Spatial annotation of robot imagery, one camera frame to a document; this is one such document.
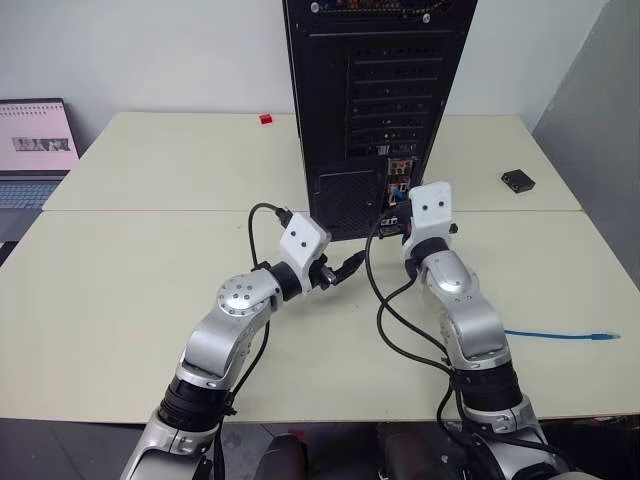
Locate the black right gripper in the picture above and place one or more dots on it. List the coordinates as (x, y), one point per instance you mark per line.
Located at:
(395, 226)

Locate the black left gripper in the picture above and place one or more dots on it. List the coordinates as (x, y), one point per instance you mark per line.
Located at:
(320, 275)

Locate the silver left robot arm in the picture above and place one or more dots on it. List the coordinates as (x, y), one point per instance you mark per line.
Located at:
(225, 330)

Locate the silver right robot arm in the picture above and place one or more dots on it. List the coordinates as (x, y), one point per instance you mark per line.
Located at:
(465, 320)

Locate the black computer tower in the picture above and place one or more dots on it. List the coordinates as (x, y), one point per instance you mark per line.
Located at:
(350, 100)

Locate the open laptop computer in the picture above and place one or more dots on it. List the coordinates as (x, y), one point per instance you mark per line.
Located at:
(30, 145)

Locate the small black box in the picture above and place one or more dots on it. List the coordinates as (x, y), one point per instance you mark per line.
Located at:
(518, 181)

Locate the small red cube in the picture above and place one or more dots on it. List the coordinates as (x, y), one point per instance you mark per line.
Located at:
(266, 118)

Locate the dark rounded shape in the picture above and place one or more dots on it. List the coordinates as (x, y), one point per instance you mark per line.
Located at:
(282, 457)

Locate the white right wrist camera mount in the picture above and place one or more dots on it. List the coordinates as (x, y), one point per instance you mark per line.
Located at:
(433, 212)

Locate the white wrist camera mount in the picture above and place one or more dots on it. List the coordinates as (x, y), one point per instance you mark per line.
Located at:
(433, 212)
(300, 240)

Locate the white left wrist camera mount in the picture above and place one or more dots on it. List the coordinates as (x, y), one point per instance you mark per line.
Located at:
(300, 240)

